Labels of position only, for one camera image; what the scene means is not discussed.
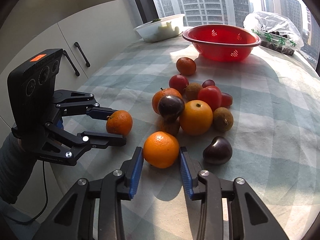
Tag small mandarin orange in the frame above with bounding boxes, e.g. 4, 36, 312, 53
106, 110, 133, 136

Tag dark purple plum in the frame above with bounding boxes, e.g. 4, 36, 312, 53
203, 136, 233, 165

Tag brown longan fruit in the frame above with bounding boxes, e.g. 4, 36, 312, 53
213, 107, 234, 132

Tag small red tomato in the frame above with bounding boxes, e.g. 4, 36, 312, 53
169, 74, 189, 95

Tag large yellow orange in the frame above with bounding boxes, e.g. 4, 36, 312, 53
179, 100, 213, 136

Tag brown longan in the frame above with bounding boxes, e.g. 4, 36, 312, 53
185, 82, 203, 101

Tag white cabinet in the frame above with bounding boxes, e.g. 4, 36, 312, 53
0, 0, 141, 221

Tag checkered tablecloth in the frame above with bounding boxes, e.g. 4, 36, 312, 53
52, 36, 319, 239

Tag white plastic bowl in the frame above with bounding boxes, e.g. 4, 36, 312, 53
134, 14, 185, 43

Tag red grape right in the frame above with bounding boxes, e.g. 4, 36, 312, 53
221, 93, 233, 108

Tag red plastic colander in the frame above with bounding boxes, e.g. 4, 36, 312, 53
182, 24, 261, 62

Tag plastic bag of cherries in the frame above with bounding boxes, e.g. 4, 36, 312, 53
244, 11, 304, 56

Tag black cable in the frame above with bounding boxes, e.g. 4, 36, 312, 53
4, 160, 49, 225

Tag black cabinet handle left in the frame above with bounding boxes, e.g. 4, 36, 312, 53
62, 50, 80, 77

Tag black cabinet handle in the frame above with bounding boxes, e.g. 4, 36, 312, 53
62, 50, 80, 77
74, 42, 91, 68

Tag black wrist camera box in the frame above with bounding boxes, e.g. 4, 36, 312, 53
7, 48, 63, 140

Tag black cabinet handle right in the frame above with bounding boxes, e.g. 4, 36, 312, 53
74, 42, 91, 68

